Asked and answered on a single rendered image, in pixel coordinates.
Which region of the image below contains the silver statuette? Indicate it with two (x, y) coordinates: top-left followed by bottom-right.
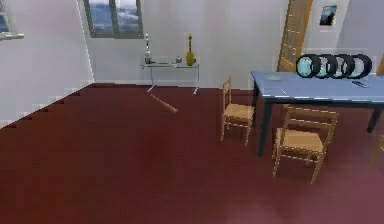
(143, 33), (154, 65)

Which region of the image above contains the wooden room door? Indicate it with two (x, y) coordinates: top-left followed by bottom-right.
(276, 0), (314, 73)

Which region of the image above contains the framed wall picture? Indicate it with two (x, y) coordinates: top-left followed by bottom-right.
(319, 4), (338, 27)

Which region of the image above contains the grey window with sill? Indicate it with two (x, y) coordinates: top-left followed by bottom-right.
(0, 0), (25, 41)

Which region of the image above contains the glass console table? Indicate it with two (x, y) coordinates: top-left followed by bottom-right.
(140, 61), (201, 95)

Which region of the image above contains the grey framed window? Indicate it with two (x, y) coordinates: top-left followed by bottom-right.
(83, 0), (145, 39)

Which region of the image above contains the wooden baseball bat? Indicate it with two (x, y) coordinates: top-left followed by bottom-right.
(149, 93), (179, 114)

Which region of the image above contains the black ringed glass sculpture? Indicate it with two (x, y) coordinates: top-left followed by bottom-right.
(295, 53), (373, 80)

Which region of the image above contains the blue dining table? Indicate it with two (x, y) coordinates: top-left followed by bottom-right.
(250, 70), (384, 158)

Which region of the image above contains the yellow vase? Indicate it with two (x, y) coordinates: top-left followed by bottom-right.
(185, 33), (197, 67)

